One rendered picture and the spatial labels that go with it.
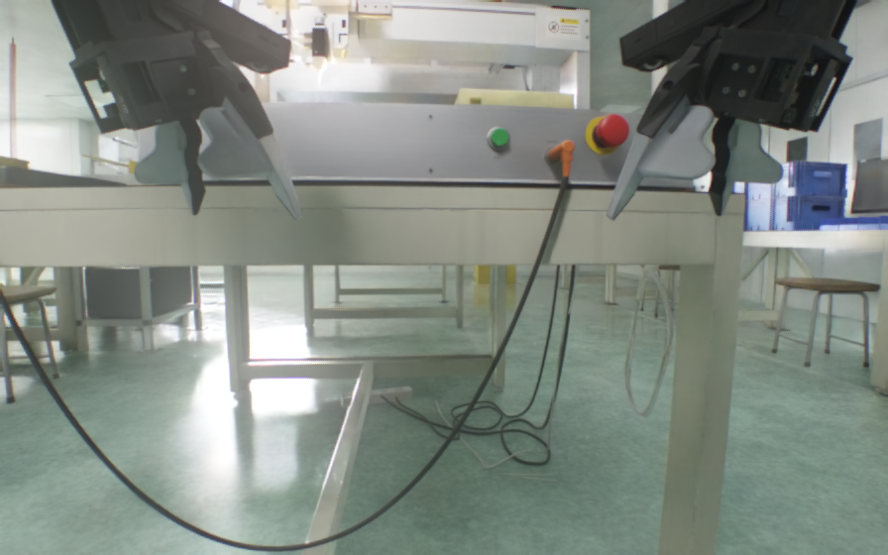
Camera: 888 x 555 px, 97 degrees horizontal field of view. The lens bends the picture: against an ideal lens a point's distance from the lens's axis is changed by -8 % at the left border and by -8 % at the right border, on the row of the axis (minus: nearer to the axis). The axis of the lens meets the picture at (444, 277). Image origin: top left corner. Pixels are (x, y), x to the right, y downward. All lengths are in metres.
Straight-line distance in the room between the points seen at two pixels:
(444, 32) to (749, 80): 0.80
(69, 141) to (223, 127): 9.44
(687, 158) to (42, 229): 0.66
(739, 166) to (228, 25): 0.44
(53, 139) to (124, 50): 9.63
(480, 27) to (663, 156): 0.79
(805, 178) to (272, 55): 3.19
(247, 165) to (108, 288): 2.95
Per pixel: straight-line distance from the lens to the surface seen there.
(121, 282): 3.23
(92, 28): 0.39
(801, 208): 3.34
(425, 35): 1.07
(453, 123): 0.57
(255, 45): 0.42
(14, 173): 0.70
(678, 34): 0.41
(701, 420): 0.69
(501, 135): 0.56
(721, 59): 0.38
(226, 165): 0.34
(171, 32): 0.40
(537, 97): 0.65
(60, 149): 9.87
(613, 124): 0.59
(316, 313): 3.38
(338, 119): 0.57
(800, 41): 0.35
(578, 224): 0.54
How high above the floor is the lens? 0.69
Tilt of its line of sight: 5 degrees down
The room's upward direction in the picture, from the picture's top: straight up
